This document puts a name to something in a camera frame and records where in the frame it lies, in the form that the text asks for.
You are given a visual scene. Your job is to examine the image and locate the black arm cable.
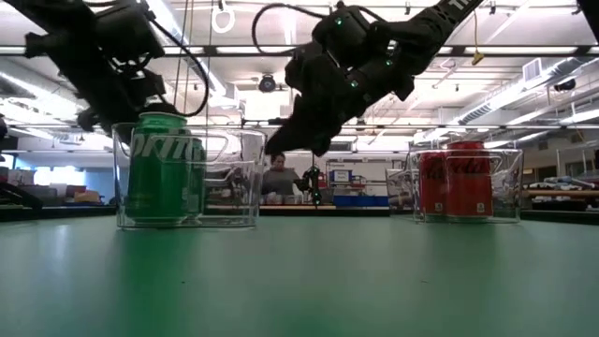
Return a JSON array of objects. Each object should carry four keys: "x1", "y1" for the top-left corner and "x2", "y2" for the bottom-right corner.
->
[
  {"x1": 148, "y1": 18, "x2": 211, "y2": 118},
  {"x1": 251, "y1": 3, "x2": 329, "y2": 57}
]

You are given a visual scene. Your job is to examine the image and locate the red soda can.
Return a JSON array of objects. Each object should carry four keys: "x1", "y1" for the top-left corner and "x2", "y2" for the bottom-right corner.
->
[
  {"x1": 417, "y1": 150, "x2": 449, "y2": 222},
  {"x1": 443, "y1": 140, "x2": 495, "y2": 220}
]

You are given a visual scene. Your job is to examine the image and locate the black table frame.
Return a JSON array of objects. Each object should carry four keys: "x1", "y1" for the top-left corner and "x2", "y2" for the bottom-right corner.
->
[{"x1": 0, "y1": 205, "x2": 599, "y2": 225}]

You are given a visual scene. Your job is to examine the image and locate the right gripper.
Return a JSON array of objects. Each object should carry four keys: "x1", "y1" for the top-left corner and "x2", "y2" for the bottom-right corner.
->
[{"x1": 265, "y1": 44, "x2": 394, "y2": 156}]

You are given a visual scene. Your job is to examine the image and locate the thin black crossbar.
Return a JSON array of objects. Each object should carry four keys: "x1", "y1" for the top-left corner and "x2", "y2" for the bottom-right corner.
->
[{"x1": 241, "y1": 123, "x2": 599, "y2": 131}]

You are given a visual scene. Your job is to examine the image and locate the black overhead light bar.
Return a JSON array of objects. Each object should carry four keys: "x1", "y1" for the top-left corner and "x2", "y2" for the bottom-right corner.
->
[{"x1": 0, "y1": 44, "x2": 599, "y2": 57}]

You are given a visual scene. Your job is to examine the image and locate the white hanging cable loop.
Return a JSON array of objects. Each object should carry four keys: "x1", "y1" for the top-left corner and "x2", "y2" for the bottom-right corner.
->
[{"x1": 210, "y1": 3, "x2": 236, "y2": 35}]

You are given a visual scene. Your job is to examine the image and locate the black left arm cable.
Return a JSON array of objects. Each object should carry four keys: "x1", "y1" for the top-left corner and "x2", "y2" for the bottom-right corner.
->
[{"x1": 148, "y1": 18, "x2": 211, "y2": 118}]

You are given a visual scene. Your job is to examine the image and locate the yellow hanging plug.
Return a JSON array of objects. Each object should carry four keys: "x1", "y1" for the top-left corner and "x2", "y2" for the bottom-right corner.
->
[{"x1": 471, "y1": 0, "x2": 486, "y2": 66}]

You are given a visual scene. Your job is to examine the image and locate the round black ceiling camera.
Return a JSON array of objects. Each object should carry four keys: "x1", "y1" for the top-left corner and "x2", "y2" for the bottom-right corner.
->
[{"x1": 257, "y1": 73, "x2": 278, "y2": 94}]

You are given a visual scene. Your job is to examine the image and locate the person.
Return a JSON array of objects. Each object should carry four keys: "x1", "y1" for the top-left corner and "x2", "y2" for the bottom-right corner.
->
[{"x1": 260, "y1": 152, "x2": 301, "y2": 197}]

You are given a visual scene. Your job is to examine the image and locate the clear plastic bin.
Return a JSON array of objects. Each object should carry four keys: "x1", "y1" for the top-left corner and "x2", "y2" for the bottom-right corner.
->
[
  {"x1": 407, "y1": 148, "x2": 525, "y2": 225},
  {"x1": 111, "y1": 122, "x2": 267, "y2": 230}
]

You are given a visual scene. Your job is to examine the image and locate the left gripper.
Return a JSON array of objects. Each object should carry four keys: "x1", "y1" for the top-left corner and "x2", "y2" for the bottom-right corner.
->
[{"x1": 65, "y1": 60, "x2": 182, "y2": 143}]

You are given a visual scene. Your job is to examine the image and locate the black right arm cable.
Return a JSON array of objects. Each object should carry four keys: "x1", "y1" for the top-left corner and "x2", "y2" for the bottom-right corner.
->
[{"x1": 251, "y1": 3, "x2": 329, "y2": 57}]

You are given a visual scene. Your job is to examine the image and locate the blue storage bins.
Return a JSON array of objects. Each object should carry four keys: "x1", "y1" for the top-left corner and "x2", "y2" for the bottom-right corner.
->
[{"x1": 332, "y1": 195, "x2": 390, "y2": 208}]

